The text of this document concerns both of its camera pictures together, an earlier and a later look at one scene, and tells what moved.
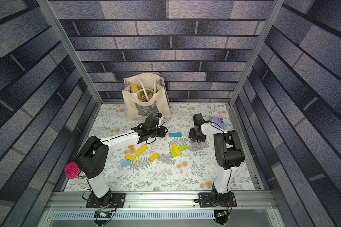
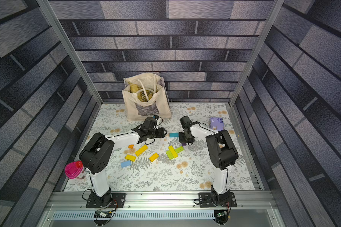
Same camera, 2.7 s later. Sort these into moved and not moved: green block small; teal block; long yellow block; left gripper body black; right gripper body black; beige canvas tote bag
Moved: right gripper body black; green block small
Not moved: long yellow block; teal block; left gripper body black; beige canvas tote bag
